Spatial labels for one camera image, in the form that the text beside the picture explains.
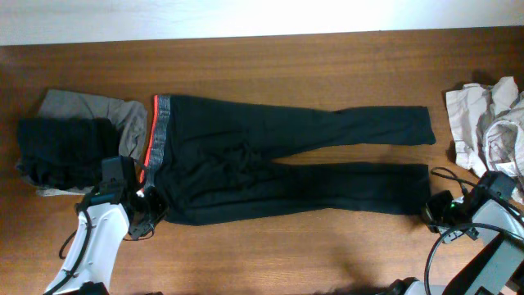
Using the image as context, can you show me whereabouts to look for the folded black garment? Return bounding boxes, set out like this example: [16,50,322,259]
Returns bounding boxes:
[16,118,120,190]

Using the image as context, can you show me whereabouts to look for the crumpled beige garment pile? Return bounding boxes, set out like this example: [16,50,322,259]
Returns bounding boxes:
[445,76,523,203]

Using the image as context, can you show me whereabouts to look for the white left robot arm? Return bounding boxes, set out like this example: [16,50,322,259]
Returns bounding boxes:
[45,188,168,294]

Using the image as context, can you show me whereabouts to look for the folded grey garment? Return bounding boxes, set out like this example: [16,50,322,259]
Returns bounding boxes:
[16,89,147,196]

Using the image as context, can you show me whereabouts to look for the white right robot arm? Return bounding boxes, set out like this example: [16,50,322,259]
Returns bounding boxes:
[382,188,523,295]

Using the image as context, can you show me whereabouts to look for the black leggings with red waistband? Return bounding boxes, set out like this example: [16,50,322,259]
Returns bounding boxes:
[146,94,436,225]

